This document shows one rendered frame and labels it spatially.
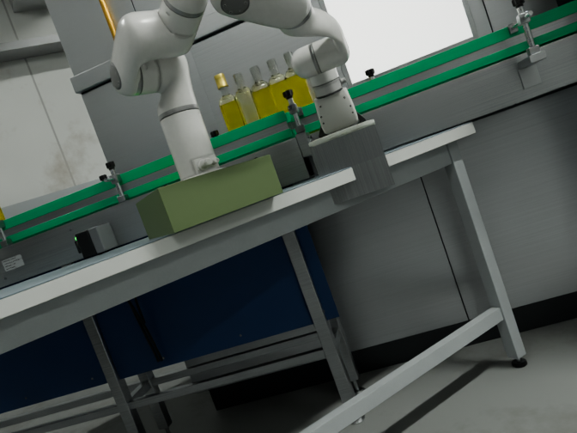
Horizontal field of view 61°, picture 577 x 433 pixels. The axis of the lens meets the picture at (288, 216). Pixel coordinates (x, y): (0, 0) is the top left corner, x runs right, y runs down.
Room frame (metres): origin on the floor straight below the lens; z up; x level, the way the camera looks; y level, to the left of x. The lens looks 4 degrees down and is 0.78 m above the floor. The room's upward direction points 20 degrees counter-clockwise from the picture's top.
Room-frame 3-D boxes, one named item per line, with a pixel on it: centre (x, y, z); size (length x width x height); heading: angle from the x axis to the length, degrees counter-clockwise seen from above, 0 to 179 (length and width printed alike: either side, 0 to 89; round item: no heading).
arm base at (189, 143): (1.14, 0.15, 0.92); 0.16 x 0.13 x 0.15; 32
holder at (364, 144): (1.34, -0.22, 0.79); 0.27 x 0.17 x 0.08; 167
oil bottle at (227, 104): (1.61, 0.06, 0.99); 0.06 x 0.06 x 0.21; 78
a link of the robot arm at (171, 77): (1.14, 0.16, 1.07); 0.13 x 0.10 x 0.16; 126
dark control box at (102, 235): (1.53, 0.59, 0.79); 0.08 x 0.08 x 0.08; 77
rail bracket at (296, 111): (1.44, -0.12, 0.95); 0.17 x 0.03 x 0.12; 167
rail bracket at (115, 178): (1.52, 0.47, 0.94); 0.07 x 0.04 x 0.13; 167
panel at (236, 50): (1.66, -0.32, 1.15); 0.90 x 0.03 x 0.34; 77
